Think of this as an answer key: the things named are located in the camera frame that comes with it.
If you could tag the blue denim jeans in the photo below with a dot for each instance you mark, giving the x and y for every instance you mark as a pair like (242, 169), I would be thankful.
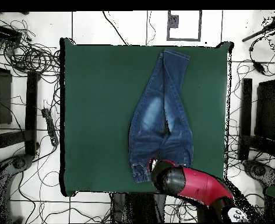
(151, 130)

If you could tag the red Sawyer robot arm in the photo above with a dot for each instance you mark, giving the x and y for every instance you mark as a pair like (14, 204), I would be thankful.
(202, 186)

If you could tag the black flat panel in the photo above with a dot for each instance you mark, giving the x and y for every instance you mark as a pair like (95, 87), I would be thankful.
(268, 109)
(3, 98)

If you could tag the dark green table cloth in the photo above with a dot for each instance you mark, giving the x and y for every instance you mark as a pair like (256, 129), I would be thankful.
(100, 116)

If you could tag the dark stand base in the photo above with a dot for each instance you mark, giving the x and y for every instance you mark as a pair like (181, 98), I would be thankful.
(18, 163)
(258, 170)

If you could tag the black upright stand bar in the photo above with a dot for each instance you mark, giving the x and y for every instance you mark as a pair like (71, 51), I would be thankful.
(31, 112)
(245, 112)

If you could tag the long black power strip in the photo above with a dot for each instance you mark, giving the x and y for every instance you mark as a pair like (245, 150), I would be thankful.
(50, 126)

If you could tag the black power adapter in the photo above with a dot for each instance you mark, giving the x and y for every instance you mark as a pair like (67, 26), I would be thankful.
(258, 67)

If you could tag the black tripod leg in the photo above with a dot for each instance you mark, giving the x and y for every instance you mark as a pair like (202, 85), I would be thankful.
(261, 31)

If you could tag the black box device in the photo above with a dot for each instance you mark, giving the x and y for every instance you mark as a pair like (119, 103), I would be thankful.
(5, 33)

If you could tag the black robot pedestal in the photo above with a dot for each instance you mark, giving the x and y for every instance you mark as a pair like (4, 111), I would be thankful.
(139, 207)

